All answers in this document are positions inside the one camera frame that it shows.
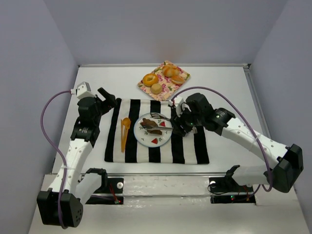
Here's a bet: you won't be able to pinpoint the black white striped cloth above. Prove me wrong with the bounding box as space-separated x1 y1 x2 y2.
102 98 210 165

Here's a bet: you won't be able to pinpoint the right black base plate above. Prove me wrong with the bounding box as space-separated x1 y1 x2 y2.
207 177 256 204

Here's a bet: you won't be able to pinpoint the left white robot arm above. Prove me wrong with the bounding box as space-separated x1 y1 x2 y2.
37 82 117 229

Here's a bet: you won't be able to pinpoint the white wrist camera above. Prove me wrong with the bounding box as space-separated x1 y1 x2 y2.
76 82 95 99
168 96 184 117

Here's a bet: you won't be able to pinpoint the purple cable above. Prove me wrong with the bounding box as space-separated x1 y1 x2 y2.
40 90 77 230
170 85 273 193

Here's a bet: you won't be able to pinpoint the white watermelon pattern plate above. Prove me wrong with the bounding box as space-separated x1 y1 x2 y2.
134 117 172 148

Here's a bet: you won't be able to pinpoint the knotted bread roll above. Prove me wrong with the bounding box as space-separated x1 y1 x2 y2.
162 64 180 78

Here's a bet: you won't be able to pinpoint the orange plastic spoon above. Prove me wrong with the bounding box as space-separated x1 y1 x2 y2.
124 117 131 149

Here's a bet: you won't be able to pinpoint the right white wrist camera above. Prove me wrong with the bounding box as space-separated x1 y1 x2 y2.
168 96 184 117

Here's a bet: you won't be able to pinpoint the floral serving tray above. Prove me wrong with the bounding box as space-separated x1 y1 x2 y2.
137 60 191 101

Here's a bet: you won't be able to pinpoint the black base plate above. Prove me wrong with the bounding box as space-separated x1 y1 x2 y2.
207 177 256 204
86 177 124 205

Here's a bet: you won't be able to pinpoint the metal tongs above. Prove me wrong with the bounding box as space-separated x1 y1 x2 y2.
139 112 173 131

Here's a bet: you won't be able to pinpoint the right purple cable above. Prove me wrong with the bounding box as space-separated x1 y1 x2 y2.
170 85 273 193

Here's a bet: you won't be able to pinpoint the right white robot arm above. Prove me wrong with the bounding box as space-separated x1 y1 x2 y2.
168 93 303 193

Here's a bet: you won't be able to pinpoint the small round muffin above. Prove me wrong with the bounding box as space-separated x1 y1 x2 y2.
150 83 162 94

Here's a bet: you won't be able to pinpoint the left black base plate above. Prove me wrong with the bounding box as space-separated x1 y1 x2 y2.
86 177 124 205

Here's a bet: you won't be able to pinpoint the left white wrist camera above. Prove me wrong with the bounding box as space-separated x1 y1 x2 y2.
76 82 95 99

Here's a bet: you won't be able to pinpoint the sandwich bun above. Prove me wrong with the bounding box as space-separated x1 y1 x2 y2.
171 75 185 85

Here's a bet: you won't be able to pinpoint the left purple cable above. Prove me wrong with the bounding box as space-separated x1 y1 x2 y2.
40 90 77 230

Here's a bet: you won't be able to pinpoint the brown chocolate bread slice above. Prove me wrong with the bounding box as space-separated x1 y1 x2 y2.
140 118 162 136

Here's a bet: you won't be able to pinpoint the golden bagel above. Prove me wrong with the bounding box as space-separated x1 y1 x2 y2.
142 73 158 87

